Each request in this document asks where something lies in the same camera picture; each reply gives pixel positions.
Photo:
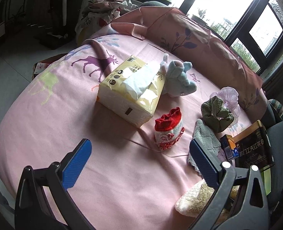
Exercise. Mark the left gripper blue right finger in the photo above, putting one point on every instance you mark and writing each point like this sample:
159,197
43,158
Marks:
239,200

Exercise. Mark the grey purple microfiber cloth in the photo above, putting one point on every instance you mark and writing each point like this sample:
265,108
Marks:
207,137

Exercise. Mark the striped cushion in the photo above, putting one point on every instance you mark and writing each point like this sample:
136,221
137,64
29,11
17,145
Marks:
278,107

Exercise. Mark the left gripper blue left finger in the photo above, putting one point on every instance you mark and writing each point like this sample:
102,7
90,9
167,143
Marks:
32,209

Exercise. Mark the pink leaf print pillow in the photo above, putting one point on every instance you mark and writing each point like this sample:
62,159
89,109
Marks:
170,29

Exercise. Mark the cream waffle towel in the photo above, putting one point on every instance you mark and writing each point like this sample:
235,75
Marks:
194,200

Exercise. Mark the pile of clothes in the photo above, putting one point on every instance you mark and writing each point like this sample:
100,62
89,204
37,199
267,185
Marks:
97,14

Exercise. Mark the black window frame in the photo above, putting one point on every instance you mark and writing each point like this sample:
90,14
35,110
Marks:
252,28

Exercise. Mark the lilac mesh scrunchie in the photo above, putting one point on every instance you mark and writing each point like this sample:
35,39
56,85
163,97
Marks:
229,97

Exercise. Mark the dark grey sofa cushion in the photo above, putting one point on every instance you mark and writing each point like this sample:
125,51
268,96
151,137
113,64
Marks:
274,126

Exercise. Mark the small blue orange carton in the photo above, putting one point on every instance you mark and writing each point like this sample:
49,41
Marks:
229,147

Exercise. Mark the yellow tissue pack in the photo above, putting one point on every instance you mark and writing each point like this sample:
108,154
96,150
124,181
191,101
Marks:
133,90

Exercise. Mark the red box on floor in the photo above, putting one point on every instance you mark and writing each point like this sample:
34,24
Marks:
40,66

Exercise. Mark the black gold tea box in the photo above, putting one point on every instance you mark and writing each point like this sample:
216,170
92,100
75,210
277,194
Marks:
254,147

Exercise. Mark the red white knitted hat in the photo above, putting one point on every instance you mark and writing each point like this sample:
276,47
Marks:
168,129

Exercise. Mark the light blue plush elephant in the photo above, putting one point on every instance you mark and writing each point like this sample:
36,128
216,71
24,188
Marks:
176,81

